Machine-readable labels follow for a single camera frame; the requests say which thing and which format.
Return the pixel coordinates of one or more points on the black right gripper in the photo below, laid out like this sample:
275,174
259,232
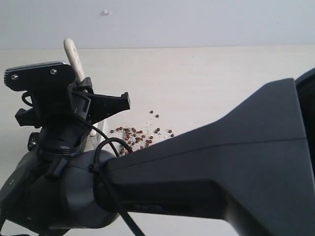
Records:
65,110

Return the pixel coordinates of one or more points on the white wall plug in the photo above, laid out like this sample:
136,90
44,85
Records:
105,12

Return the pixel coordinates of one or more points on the brown beans and rice grains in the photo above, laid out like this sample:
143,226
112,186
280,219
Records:
144,134

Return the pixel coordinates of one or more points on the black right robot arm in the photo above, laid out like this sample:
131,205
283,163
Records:
254,168

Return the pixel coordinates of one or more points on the white wooden paint brush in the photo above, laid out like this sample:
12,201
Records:
70,49

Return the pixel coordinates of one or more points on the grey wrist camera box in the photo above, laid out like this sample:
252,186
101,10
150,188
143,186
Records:
45,75

